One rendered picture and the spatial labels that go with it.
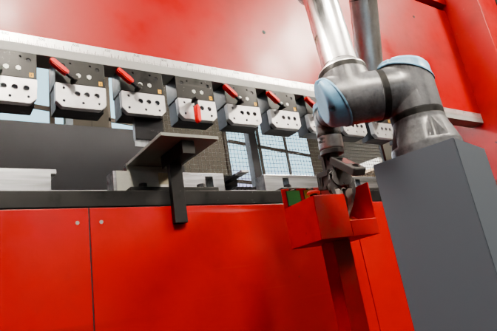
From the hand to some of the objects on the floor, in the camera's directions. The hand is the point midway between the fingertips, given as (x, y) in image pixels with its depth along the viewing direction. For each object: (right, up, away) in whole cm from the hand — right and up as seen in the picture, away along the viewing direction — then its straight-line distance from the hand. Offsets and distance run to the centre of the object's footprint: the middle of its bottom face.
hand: (347, 214), depth 135 cm
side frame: (+133, -99, +125) cm, 207 cm away
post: (-6, -111, +95) cm, 146 cm away
